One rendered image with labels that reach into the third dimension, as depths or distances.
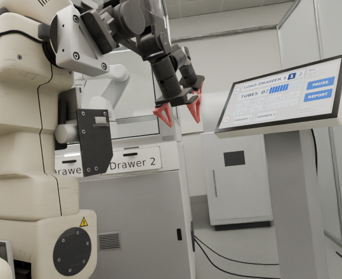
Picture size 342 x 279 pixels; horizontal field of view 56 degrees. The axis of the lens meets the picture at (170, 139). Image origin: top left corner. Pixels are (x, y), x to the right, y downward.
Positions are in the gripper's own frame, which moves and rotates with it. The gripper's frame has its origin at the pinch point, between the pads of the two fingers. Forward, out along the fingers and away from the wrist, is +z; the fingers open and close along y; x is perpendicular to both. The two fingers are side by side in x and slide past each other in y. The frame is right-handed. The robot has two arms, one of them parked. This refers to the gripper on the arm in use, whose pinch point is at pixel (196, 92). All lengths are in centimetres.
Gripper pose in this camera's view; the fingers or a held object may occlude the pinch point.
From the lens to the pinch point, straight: 145.9
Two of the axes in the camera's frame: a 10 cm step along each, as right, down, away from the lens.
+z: 3.3, 4.9, 8.1
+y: -8.3, -2.5, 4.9
